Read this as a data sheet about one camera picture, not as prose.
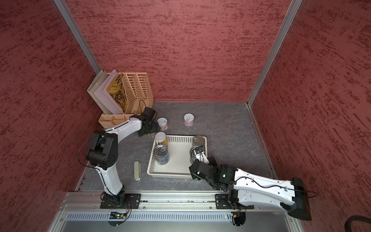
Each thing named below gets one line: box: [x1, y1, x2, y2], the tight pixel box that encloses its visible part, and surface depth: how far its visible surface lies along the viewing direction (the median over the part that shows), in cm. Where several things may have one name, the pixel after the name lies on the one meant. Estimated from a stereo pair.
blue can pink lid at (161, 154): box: [153, 144, 170, 166], surface depth 83 cm
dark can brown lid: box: [192, 135, 206, 149], surface depth 89 cm
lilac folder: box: [93, 69, 125, 115], surface depth 94 cm
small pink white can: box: [156, 116, 169, 131], surface depth 103 cm
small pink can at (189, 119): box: [183, 113, 195, 127], surface depth 106 cm
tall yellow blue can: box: [155, 131, 169, 148], surface depth 85 cm
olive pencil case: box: [133, 160, 142, 181], surface depth 83 cm
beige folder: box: [86, 69, 113, 115], surface depth 94 cm
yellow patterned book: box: [106, 73, 129, 114], surface depth 102 cm
